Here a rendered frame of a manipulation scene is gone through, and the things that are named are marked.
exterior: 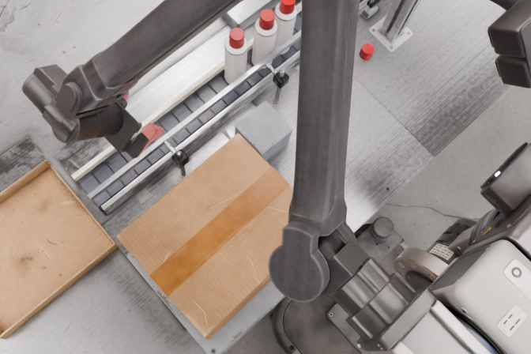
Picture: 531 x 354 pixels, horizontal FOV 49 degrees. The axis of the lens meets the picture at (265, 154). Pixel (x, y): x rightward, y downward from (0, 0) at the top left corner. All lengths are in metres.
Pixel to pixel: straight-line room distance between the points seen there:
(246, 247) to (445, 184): 1.46
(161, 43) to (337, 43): 0.25
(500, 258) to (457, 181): 1.73
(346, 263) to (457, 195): 1.74
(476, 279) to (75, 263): 0.93
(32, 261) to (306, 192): 0.85
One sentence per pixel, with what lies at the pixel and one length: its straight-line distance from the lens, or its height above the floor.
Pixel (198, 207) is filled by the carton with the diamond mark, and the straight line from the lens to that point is 1.09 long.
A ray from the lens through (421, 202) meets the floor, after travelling 2.37.
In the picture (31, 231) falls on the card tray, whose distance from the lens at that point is 1.44.
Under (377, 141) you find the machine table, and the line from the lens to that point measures 1.48.
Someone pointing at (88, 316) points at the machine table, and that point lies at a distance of 1.38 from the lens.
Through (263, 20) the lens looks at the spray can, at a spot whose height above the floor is 1.08.
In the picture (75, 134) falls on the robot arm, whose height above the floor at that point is 1.33.
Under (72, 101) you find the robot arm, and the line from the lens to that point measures 0.88.
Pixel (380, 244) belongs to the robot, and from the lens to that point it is 1.99.
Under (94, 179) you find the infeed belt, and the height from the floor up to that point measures 0.88.
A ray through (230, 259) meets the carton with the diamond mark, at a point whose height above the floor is 1.12.
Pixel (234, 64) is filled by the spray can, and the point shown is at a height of 0.99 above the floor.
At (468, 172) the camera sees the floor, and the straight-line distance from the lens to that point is 2.48.
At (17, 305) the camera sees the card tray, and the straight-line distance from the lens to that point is 1.42.
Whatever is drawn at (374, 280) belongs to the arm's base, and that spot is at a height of 1.48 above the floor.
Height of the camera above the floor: 2.17
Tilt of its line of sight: 71 degrees down
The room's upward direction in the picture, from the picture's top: 12 degrees clockwise
